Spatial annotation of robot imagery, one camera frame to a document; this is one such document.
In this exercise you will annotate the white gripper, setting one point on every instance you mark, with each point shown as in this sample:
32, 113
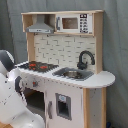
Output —
16, 81

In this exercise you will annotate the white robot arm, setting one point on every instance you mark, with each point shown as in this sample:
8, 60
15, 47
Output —
13, 105

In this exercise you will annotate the wooden toy kitchen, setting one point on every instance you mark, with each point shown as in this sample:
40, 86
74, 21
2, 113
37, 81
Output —
63, 49

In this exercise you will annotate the right red stove knob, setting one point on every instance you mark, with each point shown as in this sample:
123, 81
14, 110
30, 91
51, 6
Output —
35, 84

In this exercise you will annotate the black toy stovetop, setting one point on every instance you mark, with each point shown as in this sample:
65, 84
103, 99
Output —
38, 66

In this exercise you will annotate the white cupboard door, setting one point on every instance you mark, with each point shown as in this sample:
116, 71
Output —
63, 104

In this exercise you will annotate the metal toy sink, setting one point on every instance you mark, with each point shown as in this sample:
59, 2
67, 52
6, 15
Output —
73, 74

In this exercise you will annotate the grey range hood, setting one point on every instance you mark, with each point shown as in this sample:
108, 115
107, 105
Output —
40, 26

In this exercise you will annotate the black toy faucet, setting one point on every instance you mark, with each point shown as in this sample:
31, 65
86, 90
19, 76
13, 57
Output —
83, 63

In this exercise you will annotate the toy microwave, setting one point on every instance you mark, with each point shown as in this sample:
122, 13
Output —
74, 23

